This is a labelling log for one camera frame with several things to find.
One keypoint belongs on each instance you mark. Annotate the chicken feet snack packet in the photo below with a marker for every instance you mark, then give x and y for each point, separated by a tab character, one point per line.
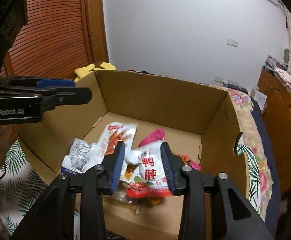
115	135

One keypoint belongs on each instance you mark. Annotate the white packet with red label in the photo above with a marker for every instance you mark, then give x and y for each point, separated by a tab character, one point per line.
149	170

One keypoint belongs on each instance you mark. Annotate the floral blanket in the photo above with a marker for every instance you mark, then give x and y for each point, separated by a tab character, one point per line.
250	135

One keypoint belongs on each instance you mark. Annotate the pink snack packet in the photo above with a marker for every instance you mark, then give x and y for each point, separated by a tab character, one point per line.
153	136

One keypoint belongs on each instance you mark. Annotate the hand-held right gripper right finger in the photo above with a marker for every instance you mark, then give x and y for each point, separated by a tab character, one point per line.
167	170

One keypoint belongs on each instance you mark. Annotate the yellow plush toy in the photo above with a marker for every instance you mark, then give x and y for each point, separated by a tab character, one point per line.
90	67

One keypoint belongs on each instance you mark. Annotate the wooden cabinet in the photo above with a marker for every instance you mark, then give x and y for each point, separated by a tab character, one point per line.
285	130

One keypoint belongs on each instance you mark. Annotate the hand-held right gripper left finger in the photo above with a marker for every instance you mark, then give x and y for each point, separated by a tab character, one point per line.
118	166

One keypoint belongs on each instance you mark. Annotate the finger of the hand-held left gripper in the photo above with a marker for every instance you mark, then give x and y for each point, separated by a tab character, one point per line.
58	83
70	96

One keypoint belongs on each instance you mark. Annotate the clear silver snack packet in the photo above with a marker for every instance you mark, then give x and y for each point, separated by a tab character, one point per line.
79	155

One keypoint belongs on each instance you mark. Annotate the white round fan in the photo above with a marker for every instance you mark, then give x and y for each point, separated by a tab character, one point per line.
287	57

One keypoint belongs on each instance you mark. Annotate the white wall switch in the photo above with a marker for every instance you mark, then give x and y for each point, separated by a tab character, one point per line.
232	42

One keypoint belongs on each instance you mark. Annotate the orange snack packet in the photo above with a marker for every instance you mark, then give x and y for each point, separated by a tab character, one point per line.
128	175

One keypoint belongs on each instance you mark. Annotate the cardboard box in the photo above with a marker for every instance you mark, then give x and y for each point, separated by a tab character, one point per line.
160	100

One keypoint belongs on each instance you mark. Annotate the dark navy blanket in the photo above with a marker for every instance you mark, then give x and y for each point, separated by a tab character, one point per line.
268	167

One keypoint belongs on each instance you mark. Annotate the folded purple cloth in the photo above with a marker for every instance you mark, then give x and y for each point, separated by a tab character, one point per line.
274	62

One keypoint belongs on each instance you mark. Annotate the wooden louvered wardrobe door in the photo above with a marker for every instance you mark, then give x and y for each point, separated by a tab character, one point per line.
55	30

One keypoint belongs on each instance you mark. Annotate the clear packet of brown snack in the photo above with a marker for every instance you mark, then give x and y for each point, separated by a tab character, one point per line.
125	202

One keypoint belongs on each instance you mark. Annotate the leaf print bed sheet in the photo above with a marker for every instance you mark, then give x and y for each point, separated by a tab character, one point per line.
18	187

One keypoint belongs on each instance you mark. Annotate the folded floral cloth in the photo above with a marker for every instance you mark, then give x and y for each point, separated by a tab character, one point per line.
288	80

